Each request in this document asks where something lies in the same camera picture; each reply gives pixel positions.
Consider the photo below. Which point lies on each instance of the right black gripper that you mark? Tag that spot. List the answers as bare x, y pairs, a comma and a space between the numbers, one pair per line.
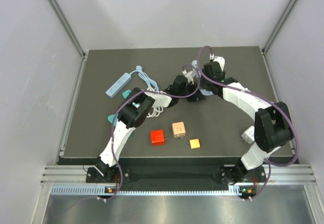
203, 83

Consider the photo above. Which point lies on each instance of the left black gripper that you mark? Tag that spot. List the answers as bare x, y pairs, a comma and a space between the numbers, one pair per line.
197, 97

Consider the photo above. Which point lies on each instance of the orange cube socket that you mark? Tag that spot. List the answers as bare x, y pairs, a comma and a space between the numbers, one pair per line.
179, 130

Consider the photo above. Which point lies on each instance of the red plug adapter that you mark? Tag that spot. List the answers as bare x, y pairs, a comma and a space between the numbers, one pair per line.
157, 137

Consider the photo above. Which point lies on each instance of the orange plug adapter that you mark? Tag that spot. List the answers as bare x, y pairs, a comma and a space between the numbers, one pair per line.
194, 144

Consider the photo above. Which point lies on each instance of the teal triangular power strip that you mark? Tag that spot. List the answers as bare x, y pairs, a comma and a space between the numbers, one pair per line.
111, 118

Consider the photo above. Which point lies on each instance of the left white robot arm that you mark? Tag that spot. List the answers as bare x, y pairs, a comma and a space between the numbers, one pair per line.
133, 112

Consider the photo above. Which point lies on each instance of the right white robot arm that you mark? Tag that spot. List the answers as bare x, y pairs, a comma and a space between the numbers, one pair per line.
271, 128

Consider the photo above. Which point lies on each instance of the white cube plug adapter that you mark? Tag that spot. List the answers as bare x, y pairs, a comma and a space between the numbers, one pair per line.
248, 135

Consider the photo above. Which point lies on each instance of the light blue power strip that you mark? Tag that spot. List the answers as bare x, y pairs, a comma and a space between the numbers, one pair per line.
118, 85

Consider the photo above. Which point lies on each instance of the teal rectangular power strip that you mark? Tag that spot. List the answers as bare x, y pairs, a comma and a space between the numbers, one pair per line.
126, 93

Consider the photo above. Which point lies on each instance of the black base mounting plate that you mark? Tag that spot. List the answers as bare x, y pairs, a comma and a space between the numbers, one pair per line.
217, 174

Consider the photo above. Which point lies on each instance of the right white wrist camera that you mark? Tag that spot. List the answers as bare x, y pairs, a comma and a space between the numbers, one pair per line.
218, 59

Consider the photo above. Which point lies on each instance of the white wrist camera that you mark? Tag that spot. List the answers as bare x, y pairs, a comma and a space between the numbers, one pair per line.
218, 59
190, 75

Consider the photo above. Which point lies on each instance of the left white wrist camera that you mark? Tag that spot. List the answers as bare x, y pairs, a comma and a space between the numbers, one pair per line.
190, 75

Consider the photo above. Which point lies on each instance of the grey slotted cable duct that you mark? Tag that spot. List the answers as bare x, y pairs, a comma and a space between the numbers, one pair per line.
100, 190

